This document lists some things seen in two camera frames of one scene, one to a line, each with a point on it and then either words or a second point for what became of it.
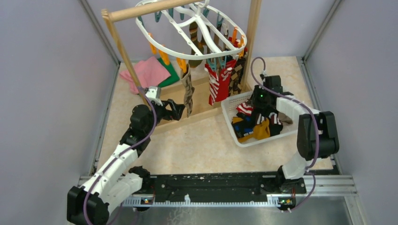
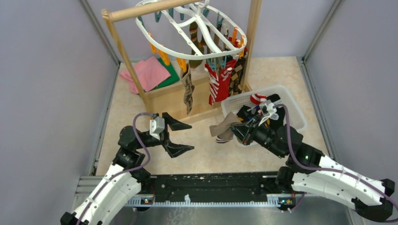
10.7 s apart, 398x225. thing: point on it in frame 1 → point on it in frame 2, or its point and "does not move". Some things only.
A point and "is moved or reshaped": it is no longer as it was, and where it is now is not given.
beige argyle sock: [189, 89] does not move
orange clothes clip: [165, 56] does not move
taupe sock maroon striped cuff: [279, 118] is moved or reshaped
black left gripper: [176, 111] → [174, 149]
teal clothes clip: [222, 63] does not move
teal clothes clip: [212, 63] does not move
